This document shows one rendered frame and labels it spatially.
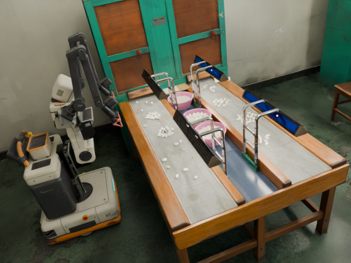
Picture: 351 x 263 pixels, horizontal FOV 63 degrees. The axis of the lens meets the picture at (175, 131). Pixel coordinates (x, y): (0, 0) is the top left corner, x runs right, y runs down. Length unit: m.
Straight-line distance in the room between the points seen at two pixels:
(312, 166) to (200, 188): 0.75
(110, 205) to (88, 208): 0.20
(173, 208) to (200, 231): 0.21
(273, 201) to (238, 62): 2.86
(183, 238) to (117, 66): 1.91
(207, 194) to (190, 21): 1.89
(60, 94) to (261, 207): 1.59
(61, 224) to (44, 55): 2.06
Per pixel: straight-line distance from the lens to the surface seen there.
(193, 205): 1.83
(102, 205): 2.70
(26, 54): 3.92
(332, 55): 4.68
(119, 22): 2.97
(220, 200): 1.84
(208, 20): 3.25
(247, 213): 1.87
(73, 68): 2.08
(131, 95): 3.12
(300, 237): 2.65
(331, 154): 2.20
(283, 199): 1.97
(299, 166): 2.10
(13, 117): 4.26
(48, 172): 2.45
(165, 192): 1.91
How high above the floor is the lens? 2.09
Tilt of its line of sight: 33 degrees down
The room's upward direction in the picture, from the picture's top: 10 degrees counter-clockwise
